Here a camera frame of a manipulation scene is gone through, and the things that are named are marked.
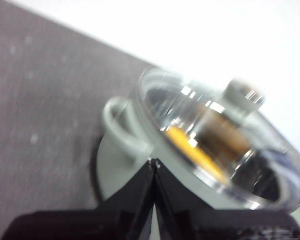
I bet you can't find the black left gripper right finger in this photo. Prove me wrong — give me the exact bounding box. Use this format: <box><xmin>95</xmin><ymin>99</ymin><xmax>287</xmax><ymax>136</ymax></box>
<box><xmin>153</xmin><ymin>159</ymin><xmax>300</xmax><ymax>240</ymax></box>

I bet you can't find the yellow corn cob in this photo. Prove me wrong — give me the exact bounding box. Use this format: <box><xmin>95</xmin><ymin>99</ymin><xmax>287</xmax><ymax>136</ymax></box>
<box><xmin>164</xmin><ymin>125</ymin><xmax>226</xmax><ymax>181</ymax></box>

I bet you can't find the pale green electric steamer pot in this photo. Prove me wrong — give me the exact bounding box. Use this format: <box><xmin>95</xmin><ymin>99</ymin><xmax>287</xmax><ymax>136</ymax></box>
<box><xmin>94</xmin><ymin>96</ymin><xmax>300</xmax><ymax>216</ymax></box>

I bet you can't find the glass lid with green knob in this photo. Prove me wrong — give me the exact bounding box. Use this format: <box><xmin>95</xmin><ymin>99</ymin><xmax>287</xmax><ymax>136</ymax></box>
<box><xmin>137</xmin><ymin>67</ymin><xmax>300</xmax><ymax>211</ymax></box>

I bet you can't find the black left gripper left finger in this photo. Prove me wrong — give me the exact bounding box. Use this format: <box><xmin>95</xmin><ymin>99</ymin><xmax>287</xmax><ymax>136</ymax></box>
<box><xmin>1</xmin><ymin>159</ymin><xmax>155</xmax><ymax>240</ymax></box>

